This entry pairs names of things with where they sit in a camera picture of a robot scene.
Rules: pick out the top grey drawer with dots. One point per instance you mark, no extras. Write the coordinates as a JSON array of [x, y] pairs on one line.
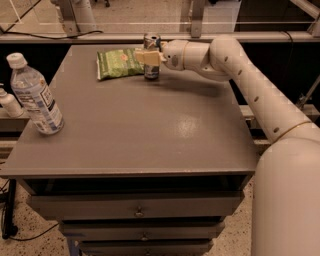
[[130, 206]]

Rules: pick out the middle grey drawer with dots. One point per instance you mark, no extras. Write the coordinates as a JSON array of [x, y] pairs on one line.
[[144, 231]]

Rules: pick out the small white bottle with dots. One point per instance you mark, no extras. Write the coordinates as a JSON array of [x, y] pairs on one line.
[[10, 104]]

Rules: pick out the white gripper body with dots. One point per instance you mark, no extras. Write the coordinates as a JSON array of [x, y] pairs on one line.
[[174, 54]]

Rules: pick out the clear plastic water bottle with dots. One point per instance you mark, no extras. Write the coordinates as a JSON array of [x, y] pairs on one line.
[[33, 92]]

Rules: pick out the grey metal post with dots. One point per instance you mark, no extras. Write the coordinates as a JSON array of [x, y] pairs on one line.
[[197, 18]]

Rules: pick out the bottom grey drawer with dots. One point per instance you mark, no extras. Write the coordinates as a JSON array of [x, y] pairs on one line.
[[146, 248]]

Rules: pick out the grey drawer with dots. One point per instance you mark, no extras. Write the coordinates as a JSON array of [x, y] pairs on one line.
[[144, 231], [146, 248], [130, 206]]

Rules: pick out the silver blue redbull can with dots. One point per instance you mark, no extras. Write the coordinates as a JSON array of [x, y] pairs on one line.
[[152, 41]]

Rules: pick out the black stand leg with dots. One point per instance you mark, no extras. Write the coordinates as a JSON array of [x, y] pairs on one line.
[[8, 228]]

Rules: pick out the green jalapeno chip bag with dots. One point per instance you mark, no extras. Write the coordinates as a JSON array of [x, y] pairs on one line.
[[118, 63]]

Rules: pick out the grey drawer cabinet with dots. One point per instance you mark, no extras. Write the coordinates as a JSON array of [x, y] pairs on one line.
[[179, 134]]

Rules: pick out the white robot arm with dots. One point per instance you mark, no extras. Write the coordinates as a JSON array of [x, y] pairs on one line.
[[286, 203]]

